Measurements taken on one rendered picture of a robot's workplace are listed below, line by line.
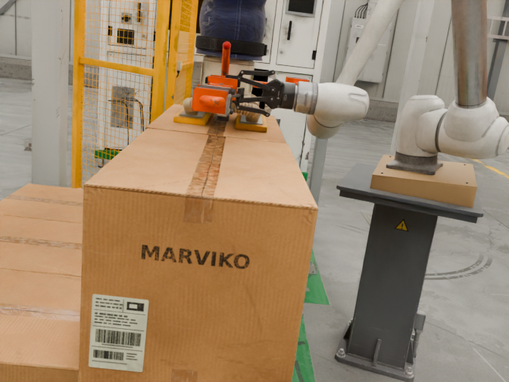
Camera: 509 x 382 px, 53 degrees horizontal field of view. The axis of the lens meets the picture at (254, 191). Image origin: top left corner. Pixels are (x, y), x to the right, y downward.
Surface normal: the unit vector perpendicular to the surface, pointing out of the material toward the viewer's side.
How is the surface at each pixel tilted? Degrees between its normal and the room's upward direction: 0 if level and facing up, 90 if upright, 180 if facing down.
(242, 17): 76
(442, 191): 90
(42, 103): 92
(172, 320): 90
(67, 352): 0
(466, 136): 113
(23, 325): 0
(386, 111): 90
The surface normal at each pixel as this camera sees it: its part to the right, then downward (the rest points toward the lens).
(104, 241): 0.03, 0.27
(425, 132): -0.67, 0.23
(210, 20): -0.57, -0.05
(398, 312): -0.33, 0.22
